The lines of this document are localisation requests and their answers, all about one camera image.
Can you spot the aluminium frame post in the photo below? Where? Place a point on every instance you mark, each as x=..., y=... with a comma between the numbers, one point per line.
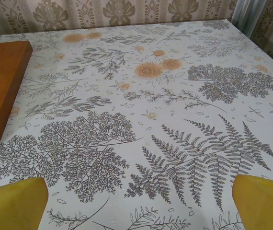
x=240, y=12

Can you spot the brown wooden board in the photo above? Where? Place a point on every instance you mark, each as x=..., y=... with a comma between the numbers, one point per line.
x=0, y=83

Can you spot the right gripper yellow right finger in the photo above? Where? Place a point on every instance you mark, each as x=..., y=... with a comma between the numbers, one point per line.
x=265, y=208

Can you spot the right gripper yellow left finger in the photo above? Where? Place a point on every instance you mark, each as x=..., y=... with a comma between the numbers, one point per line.
x=12, y=208

